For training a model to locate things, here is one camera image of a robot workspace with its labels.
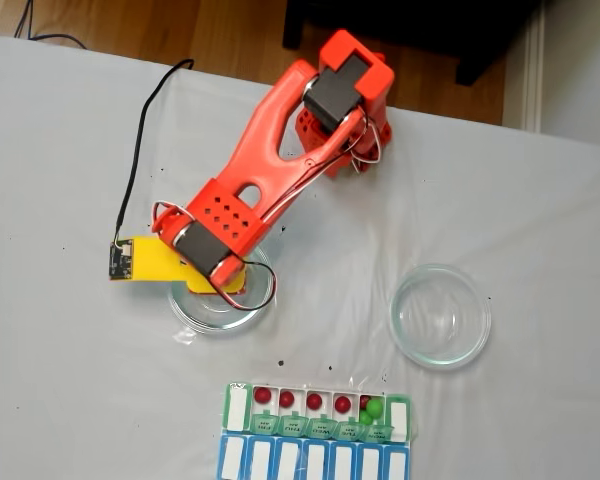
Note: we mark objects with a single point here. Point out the white door trim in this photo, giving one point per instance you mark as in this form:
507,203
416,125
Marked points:
532,75

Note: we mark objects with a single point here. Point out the red candy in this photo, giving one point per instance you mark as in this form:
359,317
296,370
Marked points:
286,398
342,404
314,401
363,401
262,396

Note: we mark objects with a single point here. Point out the orange perforated holder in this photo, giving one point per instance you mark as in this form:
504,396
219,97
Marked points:
305,125

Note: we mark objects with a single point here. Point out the weekly pill organizer box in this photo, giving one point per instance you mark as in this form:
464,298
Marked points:
290,455

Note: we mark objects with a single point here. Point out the dark wooden furniture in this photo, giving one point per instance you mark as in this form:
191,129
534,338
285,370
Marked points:
430,20

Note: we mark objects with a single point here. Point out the clear glass dish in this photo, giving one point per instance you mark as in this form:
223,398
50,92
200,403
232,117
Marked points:
445,355
220,320

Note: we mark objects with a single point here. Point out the green candy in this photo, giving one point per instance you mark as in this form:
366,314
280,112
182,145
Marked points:
365,418
374,407

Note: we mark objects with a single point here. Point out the camera board in yellow mount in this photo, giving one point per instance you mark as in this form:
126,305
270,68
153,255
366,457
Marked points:
150,262

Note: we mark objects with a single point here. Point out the white tablecloth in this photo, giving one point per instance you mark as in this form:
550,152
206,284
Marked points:
80,350

